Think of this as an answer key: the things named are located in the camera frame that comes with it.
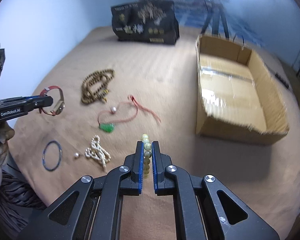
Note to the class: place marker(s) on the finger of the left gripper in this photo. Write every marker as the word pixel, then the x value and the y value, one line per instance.
pixel 20 106

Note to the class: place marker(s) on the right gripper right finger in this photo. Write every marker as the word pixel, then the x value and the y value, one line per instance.
pixel 204 208

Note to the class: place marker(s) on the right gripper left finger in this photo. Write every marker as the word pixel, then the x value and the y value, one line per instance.
pixel 92 207

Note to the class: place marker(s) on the loose pearl earring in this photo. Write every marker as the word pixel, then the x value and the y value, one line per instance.
pixel 76 155

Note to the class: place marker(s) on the cardboard box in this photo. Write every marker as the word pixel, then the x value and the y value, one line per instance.
pixel 238 100

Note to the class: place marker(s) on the black snack bag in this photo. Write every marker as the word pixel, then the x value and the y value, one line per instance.
pixel 146 21

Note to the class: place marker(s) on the blue patterned bed sheet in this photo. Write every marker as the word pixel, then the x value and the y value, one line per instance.
pixel 201 18

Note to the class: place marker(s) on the black tripod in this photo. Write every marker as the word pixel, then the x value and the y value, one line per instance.
pixel 215 17

